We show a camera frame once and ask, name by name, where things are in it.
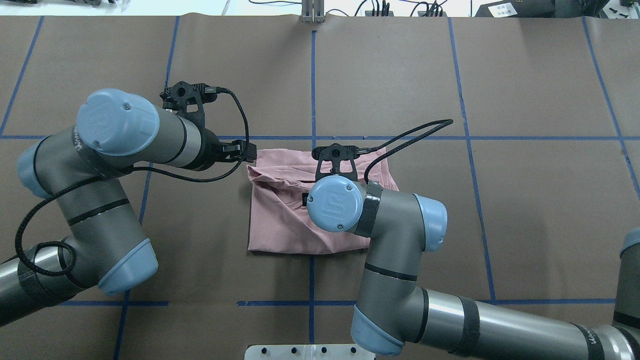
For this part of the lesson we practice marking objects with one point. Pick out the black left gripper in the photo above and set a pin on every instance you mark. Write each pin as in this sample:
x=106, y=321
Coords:
x=210, y=148

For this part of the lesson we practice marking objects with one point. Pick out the pink Snoopy t-shirt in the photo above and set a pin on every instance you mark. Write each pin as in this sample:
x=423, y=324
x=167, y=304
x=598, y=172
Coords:
x=279, y=223

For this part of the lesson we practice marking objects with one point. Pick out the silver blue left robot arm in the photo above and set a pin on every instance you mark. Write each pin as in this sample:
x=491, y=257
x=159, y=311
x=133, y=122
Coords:
x=84, y=232

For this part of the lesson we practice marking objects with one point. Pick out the grey orange usb hub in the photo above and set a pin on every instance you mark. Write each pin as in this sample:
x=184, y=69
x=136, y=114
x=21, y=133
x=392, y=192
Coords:
x=379, y=10
x=436, y=11

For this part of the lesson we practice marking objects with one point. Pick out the black box with white label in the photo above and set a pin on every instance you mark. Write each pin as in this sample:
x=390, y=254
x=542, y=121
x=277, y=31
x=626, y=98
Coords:
x=554, y=9

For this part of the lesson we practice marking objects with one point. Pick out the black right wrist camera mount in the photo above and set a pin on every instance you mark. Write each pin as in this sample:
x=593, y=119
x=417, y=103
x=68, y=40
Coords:
x=336, y=154

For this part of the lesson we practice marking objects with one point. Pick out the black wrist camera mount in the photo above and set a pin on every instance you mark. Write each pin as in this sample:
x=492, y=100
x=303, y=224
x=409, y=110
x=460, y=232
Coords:
x=336, y=154
x=188, y=101

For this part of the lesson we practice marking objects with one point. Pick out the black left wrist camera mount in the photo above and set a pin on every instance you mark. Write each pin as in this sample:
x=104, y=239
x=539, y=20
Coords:
x=188, y=101

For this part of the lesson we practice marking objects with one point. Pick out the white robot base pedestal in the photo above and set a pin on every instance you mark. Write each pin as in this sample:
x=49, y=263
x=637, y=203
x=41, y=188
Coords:
x=341, y=351

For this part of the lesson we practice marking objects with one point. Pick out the aluminium frame post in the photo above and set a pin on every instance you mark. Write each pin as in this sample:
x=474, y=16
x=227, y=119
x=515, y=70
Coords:
x=313, y=11

